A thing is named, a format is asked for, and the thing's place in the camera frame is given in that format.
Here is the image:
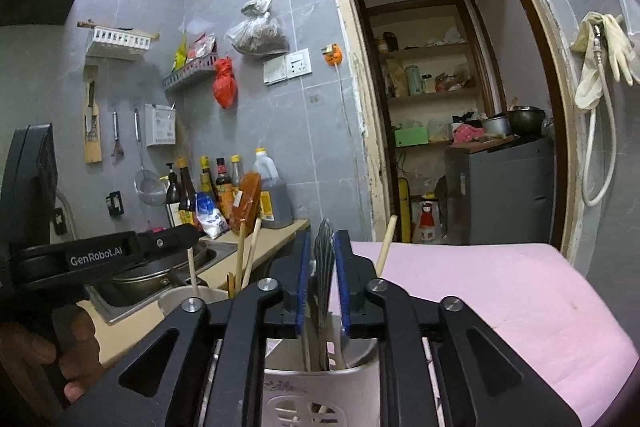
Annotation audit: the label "orange wall plug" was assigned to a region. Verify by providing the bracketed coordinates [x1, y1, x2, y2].
[321, 44, 345, 68]

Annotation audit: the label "dark pump bottle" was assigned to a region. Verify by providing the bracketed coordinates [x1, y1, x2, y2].
[165, 162, 184, 229]

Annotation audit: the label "wooden chopstick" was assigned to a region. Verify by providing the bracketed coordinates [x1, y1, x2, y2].
[187, 248, 199, 301]
[375, 215, 400, 279]
[247, 217, 263, 289]
[234, 221, 247, 294]

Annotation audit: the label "grey wall rack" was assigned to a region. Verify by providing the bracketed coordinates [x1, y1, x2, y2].
[162, 54, 220, 93]

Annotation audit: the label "dark metal bowl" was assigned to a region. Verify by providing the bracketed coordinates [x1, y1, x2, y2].
[507, 105, 547, 137]

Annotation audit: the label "white blue salt bag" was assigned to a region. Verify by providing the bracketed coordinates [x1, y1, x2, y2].
[194, 191, 231, 241]

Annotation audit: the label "wooden cutting board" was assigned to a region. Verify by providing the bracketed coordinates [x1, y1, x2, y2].
[82, 65, 104, 166]

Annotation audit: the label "steel spoon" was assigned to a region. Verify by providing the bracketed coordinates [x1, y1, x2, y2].
[310, 218, 337, 371]

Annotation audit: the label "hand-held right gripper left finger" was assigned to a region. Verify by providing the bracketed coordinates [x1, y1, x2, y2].
[60, 231, 313, 427]

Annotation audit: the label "red label bottle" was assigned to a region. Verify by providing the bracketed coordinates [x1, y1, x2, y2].
[412, 194, 444, 244]

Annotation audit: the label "white hose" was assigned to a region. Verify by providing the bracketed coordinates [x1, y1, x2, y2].
[582, 36, 619, 208]

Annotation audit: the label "large oil jug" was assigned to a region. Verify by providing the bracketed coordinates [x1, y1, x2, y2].
[252, 148, 295, 230]

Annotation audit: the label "wooden door frame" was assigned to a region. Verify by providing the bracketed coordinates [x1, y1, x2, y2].
[314, 0, 587, 259]

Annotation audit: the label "white plastic utensil holder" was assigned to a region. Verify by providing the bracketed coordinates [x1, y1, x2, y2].
[159, 284, 441, 427]

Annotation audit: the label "red plastic bag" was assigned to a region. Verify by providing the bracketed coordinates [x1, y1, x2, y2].
[213, 56, 239, 110]

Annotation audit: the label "person's left hand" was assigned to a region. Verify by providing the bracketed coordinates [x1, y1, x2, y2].
[0, 306, 109, 404]

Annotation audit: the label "wire mesh strainer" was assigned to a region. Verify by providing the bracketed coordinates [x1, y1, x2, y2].
[132, 108, 169, 208]

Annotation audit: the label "white plastic bag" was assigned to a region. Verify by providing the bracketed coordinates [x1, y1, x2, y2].
[239, 0, 275, 20]

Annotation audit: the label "white power cable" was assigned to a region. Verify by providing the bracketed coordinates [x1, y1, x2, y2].
[337, 64, 351, 148]

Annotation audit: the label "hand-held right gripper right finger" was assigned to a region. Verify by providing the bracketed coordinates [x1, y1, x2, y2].
[334, 229, 583, 427]

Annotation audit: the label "pink floral tablecloth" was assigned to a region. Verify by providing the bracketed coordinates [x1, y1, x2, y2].
[349, 242, 640, 427]

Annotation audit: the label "yellow snack packet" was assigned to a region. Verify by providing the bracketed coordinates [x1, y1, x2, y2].
[172, 34, 189, 73]

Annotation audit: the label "beige kitchen counter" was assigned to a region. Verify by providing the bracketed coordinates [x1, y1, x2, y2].
[75, 219, 311, 369]

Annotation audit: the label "pink cloth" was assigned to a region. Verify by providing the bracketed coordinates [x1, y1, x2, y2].
[452, 122, 485, 144]

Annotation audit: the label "grey cabinet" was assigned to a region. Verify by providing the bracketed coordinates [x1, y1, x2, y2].
[443, 136, 557, 246]

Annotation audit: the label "green box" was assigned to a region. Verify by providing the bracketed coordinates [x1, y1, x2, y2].
[393, 125, 430, 148]

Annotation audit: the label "white switch socket panel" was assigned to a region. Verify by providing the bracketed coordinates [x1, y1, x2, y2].
[263, 48, 313, 86]

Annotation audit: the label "white wall box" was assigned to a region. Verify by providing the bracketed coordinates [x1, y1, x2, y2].
[144, 103, 177, 148]

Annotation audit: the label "red snack packet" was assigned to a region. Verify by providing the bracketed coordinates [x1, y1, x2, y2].
[187, 32, 217, 60]

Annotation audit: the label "steel pot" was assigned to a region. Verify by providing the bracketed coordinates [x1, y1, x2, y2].
[480, 115, 512, 138]

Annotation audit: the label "cream rubber gloves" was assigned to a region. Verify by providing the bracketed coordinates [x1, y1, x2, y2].
[569, 10, 639, 110]

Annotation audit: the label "wooden shelf unit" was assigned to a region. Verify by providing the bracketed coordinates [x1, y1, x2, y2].
[354, 0, 507, 244]

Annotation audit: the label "clear bag of dried goods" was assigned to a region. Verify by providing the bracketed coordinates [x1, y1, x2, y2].
[224, 16, 291, 57]

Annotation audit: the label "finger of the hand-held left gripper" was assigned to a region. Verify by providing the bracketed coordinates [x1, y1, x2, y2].
[133, 223, 201, 265]

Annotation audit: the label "black wok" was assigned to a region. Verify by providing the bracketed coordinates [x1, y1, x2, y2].
[112, 252, 209, 296]

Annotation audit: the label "soy sauce bottle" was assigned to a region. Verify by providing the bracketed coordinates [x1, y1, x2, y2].
[198, 155, 219, 204]
[176, 156, 199, 229]
[215, 157, 234, 220]

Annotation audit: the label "orange spice packet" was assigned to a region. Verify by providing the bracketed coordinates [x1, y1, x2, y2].
[228, 171, 263, 234]

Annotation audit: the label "steel sink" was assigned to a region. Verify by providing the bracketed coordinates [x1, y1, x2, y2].
[85, 239, 239, 326]

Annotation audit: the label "white wall basket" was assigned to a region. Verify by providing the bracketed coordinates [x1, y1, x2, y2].
[76, 20, 161, 60]

